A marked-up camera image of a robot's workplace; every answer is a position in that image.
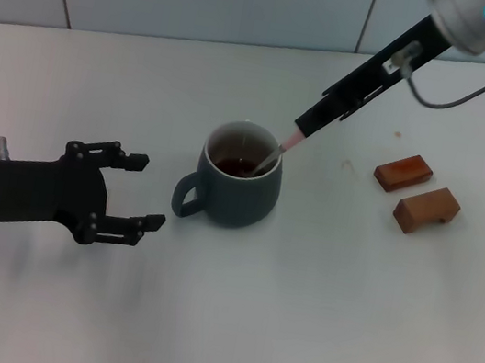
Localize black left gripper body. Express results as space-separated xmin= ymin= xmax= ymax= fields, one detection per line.
xmin=0 ymin=126 xmax=118 ymax=248

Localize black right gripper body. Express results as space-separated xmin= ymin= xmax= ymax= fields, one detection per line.
xmin=321 ymin=0 xmax=457 ymax=119

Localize dark grey ceramic cup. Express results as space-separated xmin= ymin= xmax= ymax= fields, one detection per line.
xmin=168 ymin=110 xmax=290 ymax=237

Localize pink handled metal spoon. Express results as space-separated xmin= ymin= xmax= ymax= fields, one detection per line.
xmin=250 ymin=121 xmax=308 ymax=186

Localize notched light wooden block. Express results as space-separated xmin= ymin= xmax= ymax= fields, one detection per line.
xmin=389 ymin=179 xmax=465 ymax=242

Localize left gripper cable with plug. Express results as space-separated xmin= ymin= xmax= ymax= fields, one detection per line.
xmin=0 ymin=134 xmax=15 ymax=164

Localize dark brown tea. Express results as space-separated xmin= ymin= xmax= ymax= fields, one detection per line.
xmin=210 ymin=152 xmax=265 ymax=181

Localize flat dark wooden block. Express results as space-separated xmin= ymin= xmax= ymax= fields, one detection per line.
xmin=369 ymin=147 xmax=437 ymax=202

